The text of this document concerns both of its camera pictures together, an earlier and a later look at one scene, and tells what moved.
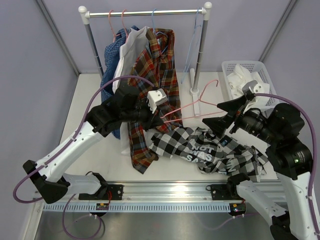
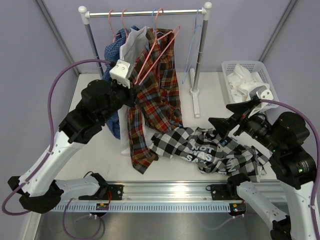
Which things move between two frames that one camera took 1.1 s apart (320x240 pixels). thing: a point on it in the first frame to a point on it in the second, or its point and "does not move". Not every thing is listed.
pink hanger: (114, 35) does not move
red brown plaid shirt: (155, 72) does not move
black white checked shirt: (212, 153) does not move
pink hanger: (197, 116) to (155, 39)
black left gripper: (152, 120) to (131, 94)
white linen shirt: (237, 80) does not move
